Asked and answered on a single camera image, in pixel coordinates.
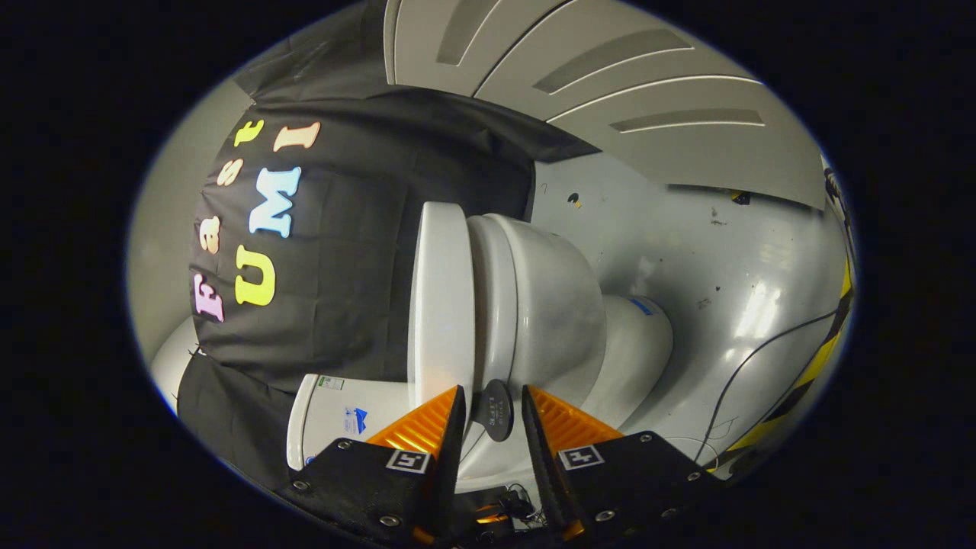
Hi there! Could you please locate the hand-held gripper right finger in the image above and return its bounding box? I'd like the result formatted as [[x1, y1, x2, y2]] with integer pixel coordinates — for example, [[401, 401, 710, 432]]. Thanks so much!
[[521, 384, 725, 546]]

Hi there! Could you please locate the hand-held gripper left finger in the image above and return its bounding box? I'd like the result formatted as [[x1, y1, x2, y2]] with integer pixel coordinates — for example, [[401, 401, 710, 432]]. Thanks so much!
[[276, 384, 467, 549]]

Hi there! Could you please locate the black round lid tab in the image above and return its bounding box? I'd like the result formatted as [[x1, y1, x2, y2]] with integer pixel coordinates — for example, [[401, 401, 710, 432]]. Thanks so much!
[[474, 379, 515, 443]]

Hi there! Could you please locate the white toilet lid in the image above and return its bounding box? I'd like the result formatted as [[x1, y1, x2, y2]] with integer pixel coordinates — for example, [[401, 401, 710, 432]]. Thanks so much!
[[406, 201, 477, 416]]

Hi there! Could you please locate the white ceramic toilet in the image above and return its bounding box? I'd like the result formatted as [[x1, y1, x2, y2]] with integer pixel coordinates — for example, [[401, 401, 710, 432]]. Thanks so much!
[[286, 212, 676, 493]]

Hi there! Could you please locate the black backdrop cloth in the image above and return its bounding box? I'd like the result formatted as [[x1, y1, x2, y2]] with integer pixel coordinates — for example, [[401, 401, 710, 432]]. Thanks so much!
[[177, 0, 603, 493]]

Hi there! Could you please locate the yellow black hazard tape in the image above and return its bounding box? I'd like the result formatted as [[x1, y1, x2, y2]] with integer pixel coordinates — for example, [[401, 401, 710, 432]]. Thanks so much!
[[715, 259, 854, 475]]

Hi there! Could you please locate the grey drawer cabinet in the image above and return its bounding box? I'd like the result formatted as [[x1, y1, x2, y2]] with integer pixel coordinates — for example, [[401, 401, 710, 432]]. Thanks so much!
[[384, 0, 828, 211]]

